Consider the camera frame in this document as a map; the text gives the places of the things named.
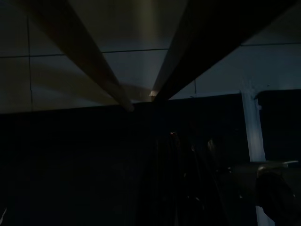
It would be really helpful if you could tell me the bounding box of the black floor mat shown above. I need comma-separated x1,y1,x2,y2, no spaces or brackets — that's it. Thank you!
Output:
0,90,252,226
255,89,301,165

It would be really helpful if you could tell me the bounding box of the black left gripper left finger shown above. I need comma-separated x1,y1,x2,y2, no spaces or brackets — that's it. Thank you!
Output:
145,135,182,226

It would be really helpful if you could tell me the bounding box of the light wooden table leg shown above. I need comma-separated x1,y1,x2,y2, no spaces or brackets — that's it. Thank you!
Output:
20,0,135,113

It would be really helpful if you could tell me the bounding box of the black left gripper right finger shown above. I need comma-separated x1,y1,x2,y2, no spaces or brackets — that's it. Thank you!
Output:
175,134,226,226

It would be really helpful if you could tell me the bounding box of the silver robot left leg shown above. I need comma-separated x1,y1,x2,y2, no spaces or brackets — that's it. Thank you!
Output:
225,160,301,226

